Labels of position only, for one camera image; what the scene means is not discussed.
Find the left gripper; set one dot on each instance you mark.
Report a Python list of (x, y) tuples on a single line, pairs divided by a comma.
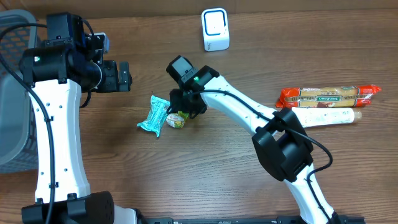
[(123, 76)]

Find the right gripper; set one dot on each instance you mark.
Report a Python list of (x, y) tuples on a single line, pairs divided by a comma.
[(181, 104)]

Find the green snack packet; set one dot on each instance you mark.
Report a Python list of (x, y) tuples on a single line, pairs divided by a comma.
[(177, 120)]

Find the mint green wipes packet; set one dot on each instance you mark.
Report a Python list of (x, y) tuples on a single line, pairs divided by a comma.
[(156, 117)]

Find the white tube gold cap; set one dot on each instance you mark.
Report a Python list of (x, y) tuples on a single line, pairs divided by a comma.
[(311, 117)]

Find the orange spaghetti packet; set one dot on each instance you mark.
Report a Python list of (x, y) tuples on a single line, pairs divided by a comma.
[(327, 97)]

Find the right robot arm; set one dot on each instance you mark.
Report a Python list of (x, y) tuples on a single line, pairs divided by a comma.
[(282, 146)]

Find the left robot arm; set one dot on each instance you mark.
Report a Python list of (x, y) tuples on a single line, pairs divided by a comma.
[(69, 63)]

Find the white barcode scanner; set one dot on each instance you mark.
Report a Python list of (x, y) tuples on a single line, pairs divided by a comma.
[(215, 29)]

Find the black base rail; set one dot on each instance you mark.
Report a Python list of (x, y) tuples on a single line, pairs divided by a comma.
[(278, 220)]

